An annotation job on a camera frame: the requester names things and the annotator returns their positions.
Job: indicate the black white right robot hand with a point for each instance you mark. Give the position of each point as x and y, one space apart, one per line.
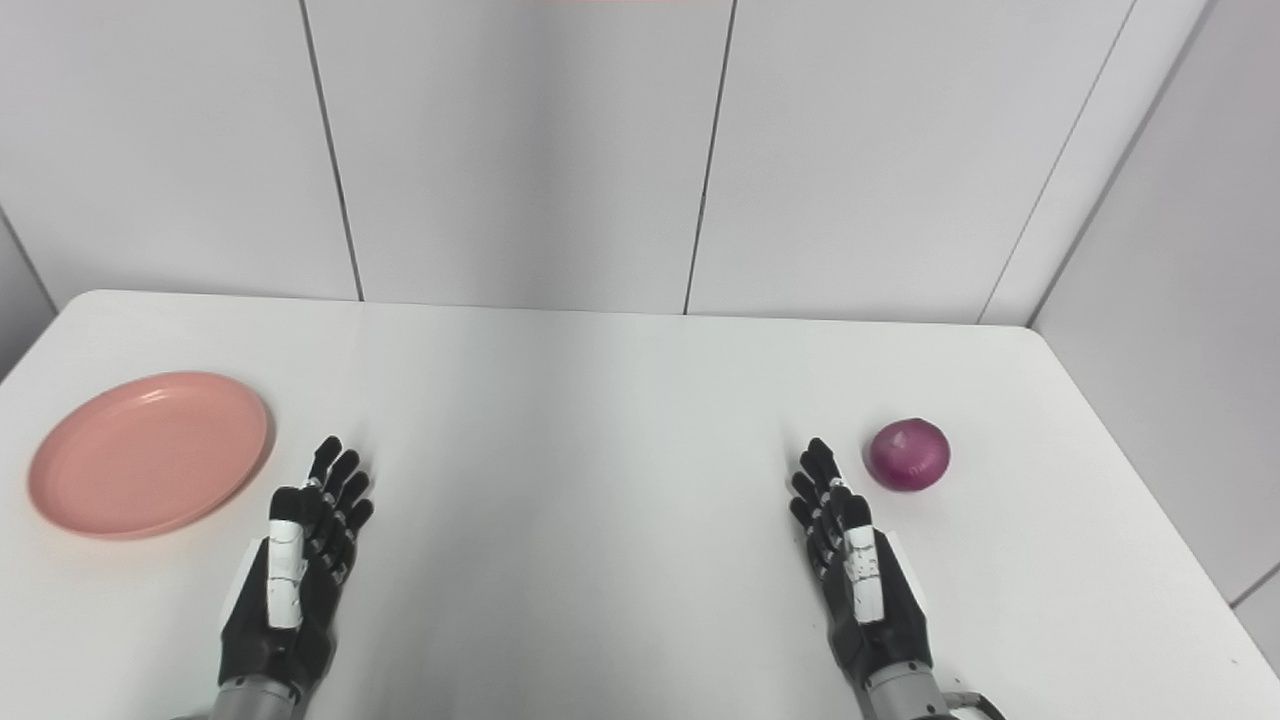
885 625

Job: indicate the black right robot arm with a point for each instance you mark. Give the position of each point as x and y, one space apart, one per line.
900 698

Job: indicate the pink round plate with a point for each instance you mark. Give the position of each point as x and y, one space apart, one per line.
150 455

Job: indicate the purple red onion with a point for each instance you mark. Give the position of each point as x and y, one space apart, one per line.
908 455

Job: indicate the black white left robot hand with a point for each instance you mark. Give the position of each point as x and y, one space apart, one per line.
300 610

